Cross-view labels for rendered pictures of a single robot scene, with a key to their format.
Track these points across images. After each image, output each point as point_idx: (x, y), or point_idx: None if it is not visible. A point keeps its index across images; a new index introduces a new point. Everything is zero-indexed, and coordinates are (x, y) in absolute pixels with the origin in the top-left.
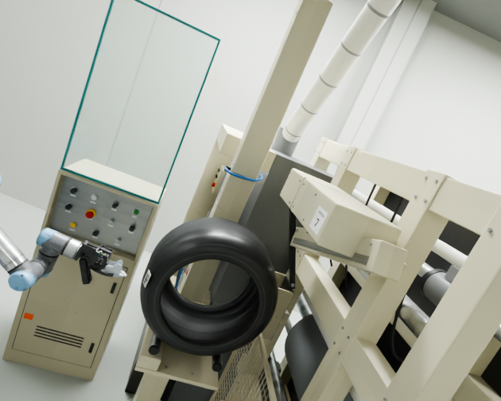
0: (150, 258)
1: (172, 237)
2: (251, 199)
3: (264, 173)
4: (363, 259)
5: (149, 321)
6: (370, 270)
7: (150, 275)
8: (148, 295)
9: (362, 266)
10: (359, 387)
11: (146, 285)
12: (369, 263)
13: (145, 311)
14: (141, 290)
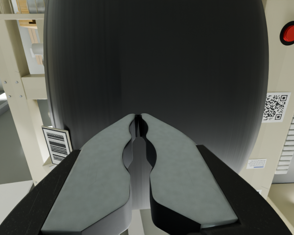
0: (150, 170)
1: (140, 208)
2: None
3: (278, 178)
4: (52, 168)
5: (47, 2)
6: (42, 166)
7: (52, 162)
8: (47, 97)
9: (51, 164)
10: (41, 81)
11: (59, 125)
12: (47, 168)
13: (52, 25)
14: (63, 97)
